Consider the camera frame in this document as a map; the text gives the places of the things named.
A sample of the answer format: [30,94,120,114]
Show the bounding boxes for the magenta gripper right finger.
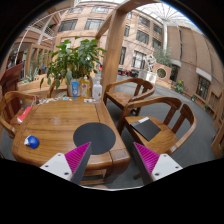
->
[133,142,182,185]

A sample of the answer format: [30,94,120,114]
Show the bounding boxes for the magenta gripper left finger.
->
[41,142,92,185]

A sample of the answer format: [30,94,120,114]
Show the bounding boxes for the round black mouse pad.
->
[73,122,116,155]

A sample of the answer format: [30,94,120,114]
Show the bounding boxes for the black notebook on chair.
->
[131,117,161,141]

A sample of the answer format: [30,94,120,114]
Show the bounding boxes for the wooden dining table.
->
[12,99,130,183]

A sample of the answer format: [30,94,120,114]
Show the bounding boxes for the wooden chair near right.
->
[117,96,197,155]

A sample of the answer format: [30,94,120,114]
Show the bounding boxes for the wooden chair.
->
[117,96,197,155]
[0,91,40,138]
[103,78,155,110]

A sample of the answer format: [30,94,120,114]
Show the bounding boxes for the red book on chair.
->
[17,106,33,124]

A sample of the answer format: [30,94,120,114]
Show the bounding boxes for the small items on table edge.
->
[36,97,72,105]

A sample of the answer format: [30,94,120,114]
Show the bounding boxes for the wooden chair far right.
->
[103,78,155,110]

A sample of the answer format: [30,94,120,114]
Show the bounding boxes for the clear plastic bottle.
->
[92,76,102,101]

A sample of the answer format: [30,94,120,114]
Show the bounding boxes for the blue tube bottle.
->
[71,81,79,99]

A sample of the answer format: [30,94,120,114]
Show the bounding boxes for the yellow liquid bottle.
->
[81,75,90,98]

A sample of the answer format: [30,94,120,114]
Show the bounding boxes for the wooden chair left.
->
[0,91,40,138]

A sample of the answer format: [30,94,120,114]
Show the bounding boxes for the green potted plant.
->
[46,39,106,96]

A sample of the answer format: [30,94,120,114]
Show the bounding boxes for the white sculpture on planter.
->
[146,54,156,72]

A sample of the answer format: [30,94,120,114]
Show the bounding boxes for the wooden pillar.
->
[95,0,154,90]

